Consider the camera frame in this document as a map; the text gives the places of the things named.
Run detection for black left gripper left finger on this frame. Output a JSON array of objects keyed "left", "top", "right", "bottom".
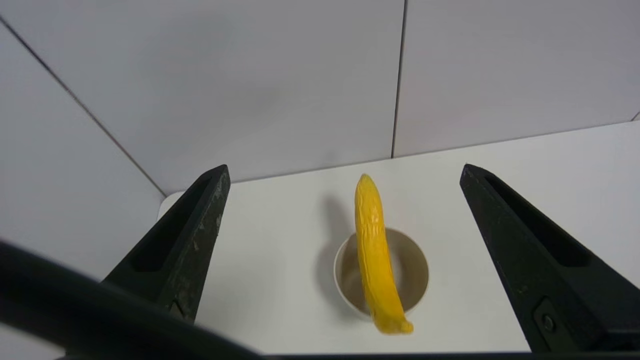
[{"left": 102, "top": 164, "right": 231, "bottom": 325}]

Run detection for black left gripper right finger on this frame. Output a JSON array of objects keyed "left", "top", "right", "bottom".
[{"left": 459, "top": 164, "right": 640, "bottom": 353}]

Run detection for yellow banana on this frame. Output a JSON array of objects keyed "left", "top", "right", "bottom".
[{"left": 354, "top": 173, "right": 415, "bottom": 335}]

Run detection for grey ceramic bowl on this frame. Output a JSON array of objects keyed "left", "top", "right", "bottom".
[{"left": 333, "top": 227, "right": 430, "bottom": 321}]

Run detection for black cable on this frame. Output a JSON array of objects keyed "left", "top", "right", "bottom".
[{"left": 0, "top": 240, "right": 261, "bottom": 360}]

